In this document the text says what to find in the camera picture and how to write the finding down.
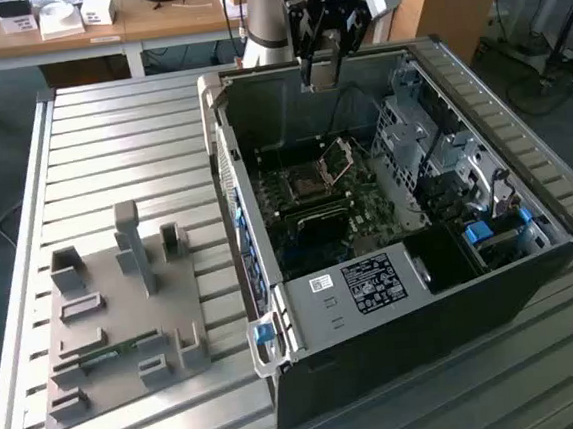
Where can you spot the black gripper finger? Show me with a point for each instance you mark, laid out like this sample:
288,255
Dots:
302,27
351,40

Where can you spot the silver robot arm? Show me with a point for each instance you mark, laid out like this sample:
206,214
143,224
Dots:
264,20

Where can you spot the CPU socket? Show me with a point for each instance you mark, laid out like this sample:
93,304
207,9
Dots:
305,185

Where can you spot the blue slot retainer clip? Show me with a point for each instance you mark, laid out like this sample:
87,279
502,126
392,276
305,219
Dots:
239,217

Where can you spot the silver disk bay cage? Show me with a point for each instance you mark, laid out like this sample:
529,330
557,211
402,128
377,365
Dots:
405,169

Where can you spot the green motherboard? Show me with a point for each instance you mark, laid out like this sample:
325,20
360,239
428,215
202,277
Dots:
366,202

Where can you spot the installed RAM stick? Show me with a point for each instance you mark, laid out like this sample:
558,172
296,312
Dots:
316,205

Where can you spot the black graphics card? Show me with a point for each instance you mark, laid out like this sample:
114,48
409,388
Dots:
318,232

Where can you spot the white cube box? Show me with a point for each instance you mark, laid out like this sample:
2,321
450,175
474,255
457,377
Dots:
98,10

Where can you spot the metal equipment stand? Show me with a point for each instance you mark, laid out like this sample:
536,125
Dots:
559,62

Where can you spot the blue disk carrier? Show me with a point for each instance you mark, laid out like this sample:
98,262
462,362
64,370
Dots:
478,235

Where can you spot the white round stand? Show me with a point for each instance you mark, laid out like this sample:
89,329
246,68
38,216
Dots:
61,26

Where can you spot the blue plastic tab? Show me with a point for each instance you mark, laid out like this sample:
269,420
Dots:
525,218

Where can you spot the silver power supply unit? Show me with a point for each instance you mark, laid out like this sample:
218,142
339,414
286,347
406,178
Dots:
320,317

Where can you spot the small white labelled box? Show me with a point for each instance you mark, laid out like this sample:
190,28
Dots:
19,23

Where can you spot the blue case latch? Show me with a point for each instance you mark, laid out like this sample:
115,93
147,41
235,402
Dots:
263,334

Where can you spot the grey parts rack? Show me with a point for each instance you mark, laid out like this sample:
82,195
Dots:
112,290

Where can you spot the black PC case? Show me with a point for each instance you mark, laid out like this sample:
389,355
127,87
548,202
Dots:
380,367

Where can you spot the loose green RAM stick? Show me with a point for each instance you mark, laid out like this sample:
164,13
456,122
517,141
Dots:
125,347

